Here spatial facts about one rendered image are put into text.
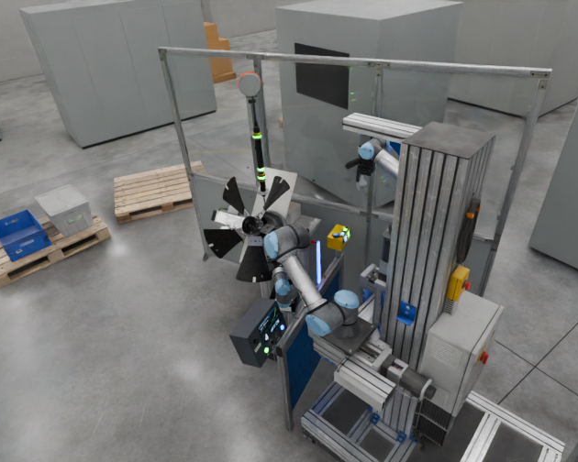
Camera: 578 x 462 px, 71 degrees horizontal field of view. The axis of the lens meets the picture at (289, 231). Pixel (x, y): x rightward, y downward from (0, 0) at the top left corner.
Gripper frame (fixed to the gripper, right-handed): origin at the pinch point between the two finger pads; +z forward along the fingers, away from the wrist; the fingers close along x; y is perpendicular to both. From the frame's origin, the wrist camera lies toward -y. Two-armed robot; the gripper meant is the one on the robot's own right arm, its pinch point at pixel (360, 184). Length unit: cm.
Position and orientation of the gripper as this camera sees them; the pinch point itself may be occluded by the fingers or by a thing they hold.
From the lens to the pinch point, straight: 238.9
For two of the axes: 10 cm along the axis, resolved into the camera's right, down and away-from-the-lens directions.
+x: 4.7, -5.4, 7.0
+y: 8.8, 2.3, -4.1
